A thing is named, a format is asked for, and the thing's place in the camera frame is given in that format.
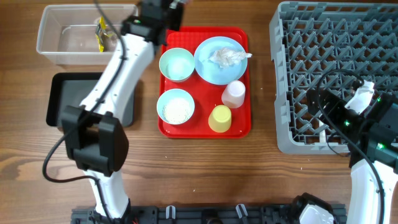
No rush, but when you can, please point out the mint green bowl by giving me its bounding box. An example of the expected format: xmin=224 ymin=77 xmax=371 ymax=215
xmin=159 ymin=48 xmax=195 ymax=83

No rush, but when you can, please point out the yellow candy wrapper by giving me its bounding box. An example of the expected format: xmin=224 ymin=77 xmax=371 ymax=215
xmin=95 ymin=17 xmax=114 ymax=52

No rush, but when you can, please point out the pink plastic cup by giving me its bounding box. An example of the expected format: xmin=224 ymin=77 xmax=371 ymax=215
xmin=221 ymin=80 xmax=246 ymax=109

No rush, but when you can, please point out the yellow plastic cup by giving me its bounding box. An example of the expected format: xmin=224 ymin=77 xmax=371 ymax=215
xmin=208 ymin=105 xmax=232 ymax=133

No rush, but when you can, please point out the white tissue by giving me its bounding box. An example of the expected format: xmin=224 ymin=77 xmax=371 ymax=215
xmin=209 ymin=47 xmax=252 ymax=68

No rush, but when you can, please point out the white rice pile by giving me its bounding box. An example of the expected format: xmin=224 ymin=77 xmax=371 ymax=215
xmin=163 ymin=98 xmax=192 ymax=124

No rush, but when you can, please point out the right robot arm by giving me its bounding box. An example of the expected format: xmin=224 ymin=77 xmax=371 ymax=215
xmin=289 ymin=90 xmax=397 ymax=223

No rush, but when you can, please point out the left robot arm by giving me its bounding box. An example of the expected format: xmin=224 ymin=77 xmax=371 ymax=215
xmin=60 ymin=1 xmax=185 ymax=223

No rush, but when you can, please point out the grey dishwasher rack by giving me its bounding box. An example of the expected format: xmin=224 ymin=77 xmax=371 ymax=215
xmin=269 ymin=1 xmax=397 ymax=154

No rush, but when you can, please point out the light blue plate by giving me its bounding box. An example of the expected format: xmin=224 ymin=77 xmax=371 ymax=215
xmin=194 ymin=36 xmax=248 ymax=85

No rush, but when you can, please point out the red serving tray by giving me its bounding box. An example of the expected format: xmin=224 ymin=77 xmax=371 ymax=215
xmin=158 ymin=27 xmax=251 ymax=139

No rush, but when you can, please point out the clear plastic bin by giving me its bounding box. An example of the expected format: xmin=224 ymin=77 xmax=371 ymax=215
xmin=36 ymin=3 xmax=141 ymax=65

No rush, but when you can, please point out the black plastic tray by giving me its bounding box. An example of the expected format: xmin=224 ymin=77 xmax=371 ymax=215
xmin=45 ymin=72 xmax=136 ymax=128

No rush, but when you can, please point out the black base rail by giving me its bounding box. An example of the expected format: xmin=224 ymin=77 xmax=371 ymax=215
xmin=70 ymin=204 xmax=347 ymax=224

